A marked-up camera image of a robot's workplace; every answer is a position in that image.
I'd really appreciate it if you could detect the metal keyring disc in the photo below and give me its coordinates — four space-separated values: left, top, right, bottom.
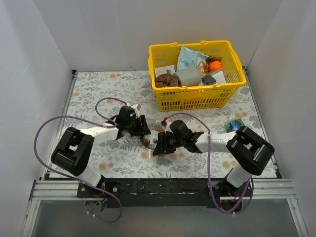
140 126 164 151

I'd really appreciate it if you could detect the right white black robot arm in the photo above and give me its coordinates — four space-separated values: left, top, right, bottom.
153 119 275 196

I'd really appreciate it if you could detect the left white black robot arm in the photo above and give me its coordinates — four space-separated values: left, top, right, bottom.
51 104 151 198

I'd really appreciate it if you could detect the floral table mat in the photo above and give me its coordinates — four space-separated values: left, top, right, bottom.
63 71 264 178

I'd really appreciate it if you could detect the yellow plastic basket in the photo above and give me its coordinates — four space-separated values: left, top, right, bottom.
148 40 246 111

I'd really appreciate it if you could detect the brown chocolate donut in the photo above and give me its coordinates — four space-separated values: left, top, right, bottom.
155 74 182 88

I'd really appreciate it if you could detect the green sponge pack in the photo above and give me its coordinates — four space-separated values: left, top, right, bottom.
225 118 244 132

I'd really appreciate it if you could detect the white card box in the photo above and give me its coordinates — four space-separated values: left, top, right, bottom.
154 65 175 78

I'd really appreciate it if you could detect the grey tape roll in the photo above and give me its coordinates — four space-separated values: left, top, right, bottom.
174 66 201 87

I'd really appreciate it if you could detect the black car key fob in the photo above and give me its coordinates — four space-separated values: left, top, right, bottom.
201 75 217 86

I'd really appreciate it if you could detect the gold wrapped candy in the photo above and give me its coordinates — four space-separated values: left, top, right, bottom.
197 61 209 76

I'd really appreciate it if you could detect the light blue snack bag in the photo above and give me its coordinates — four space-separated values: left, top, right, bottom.
177 45 208 71

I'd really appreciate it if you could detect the orange fruit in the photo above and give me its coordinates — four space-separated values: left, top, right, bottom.
209 61 223 72

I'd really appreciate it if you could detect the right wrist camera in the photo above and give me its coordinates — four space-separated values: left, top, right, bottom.
160 117 172 132

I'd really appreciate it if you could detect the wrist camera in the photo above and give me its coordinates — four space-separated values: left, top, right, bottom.
130 104 141 118
160 117 172 132

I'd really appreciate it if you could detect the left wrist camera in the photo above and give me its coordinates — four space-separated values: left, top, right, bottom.
130 104 141 118

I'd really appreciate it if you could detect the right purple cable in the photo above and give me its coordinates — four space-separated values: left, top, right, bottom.
164 113 254 214

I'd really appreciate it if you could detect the purple cable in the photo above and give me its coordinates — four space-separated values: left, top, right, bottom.
34 97 128 223
164 113 254 214

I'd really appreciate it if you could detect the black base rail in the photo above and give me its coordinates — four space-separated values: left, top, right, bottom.
77 178 251 208

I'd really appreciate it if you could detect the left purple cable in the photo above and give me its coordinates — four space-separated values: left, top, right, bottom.
34 97 128 223

